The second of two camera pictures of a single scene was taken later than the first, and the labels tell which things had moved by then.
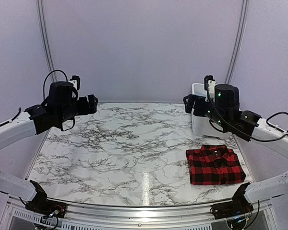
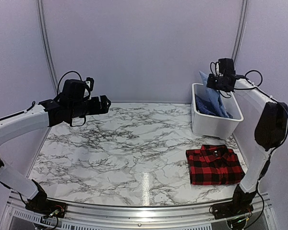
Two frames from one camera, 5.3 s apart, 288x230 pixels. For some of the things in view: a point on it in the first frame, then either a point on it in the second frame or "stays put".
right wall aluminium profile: [238, 41] stays put
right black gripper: [189, 107] to [209, 83]
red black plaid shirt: [214, 164] stays put
